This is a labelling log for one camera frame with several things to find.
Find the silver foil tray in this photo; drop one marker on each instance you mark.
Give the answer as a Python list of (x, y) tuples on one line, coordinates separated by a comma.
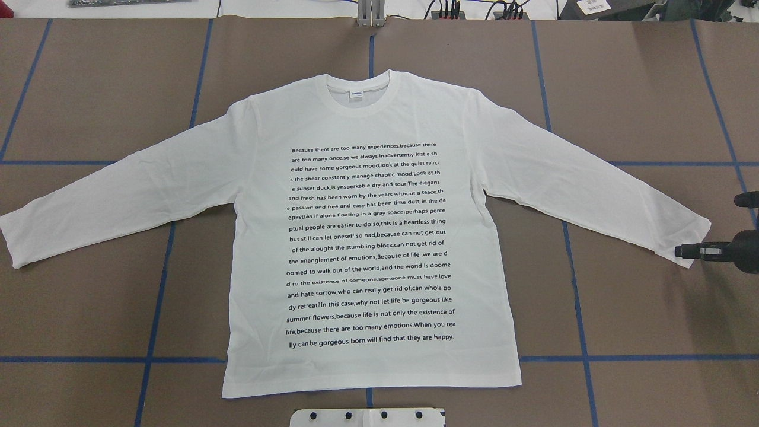
[(112, 3)]

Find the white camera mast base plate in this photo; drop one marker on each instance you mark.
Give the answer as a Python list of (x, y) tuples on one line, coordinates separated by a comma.
[(404, 416)]

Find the white long-sleeve printed shirt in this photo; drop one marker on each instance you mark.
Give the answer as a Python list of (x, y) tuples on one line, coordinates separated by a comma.
[(364, 254)]

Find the lower orange black adapter box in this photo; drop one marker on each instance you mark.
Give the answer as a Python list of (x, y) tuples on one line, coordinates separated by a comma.
[(511, 11)]

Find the aluminium frame post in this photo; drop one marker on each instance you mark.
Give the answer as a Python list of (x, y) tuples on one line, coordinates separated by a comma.
[(371, 13)]

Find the orange black adapter box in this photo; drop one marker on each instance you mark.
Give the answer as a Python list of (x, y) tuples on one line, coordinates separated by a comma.
[(511, 11), (444, 10)]

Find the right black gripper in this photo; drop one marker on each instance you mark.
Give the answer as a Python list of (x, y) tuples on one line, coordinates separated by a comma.
[(745, 244)]

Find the upper orange black adapter box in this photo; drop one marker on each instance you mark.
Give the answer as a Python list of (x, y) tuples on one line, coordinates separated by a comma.
[(444, 10)]

